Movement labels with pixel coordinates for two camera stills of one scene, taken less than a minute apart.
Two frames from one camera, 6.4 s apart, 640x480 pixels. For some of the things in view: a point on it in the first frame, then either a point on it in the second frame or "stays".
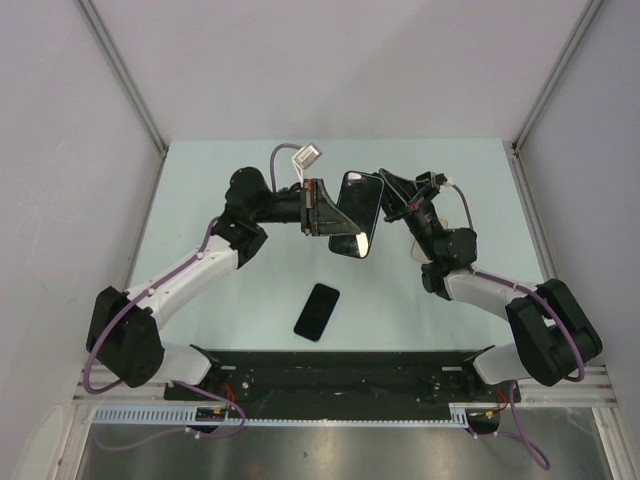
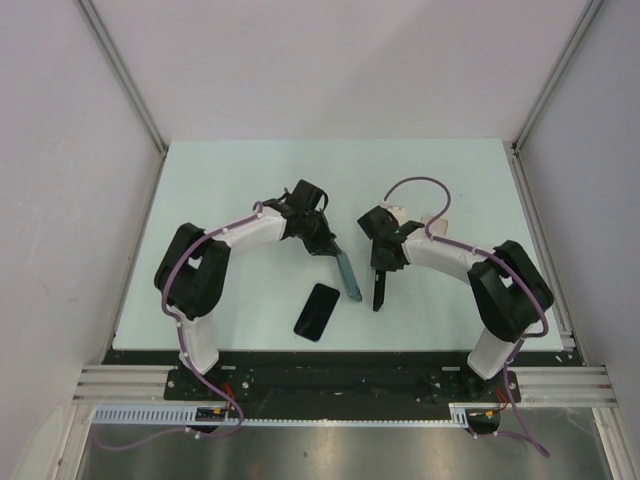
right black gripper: x=397 y=194 → x=381 y=265
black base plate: x=318 y=380 stays
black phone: x=317 y=312 stays
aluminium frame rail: x=596 y=388 stays
